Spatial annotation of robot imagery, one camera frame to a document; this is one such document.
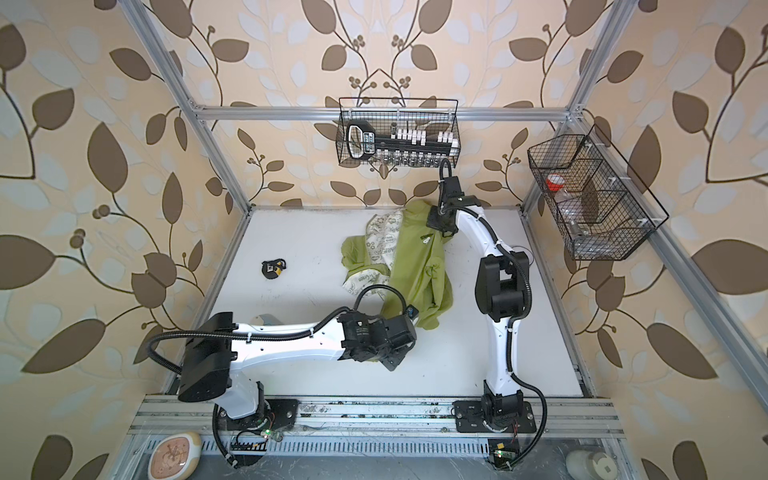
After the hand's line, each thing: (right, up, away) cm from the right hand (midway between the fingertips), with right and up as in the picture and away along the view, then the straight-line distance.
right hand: (437, 224), depth 99 cm
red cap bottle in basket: (+30, +11, -19) cm, 37 cm away
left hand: (-12, -34, -23) cm, 43 cm away
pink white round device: (-64, -54, -32) cm, 90 cm away
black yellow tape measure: (-56, -15, 0) cm, 58 cm away
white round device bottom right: (+27, -53, -36) cm, 70 cm away
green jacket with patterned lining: (-12, -11, -3) cm, 17 cm away
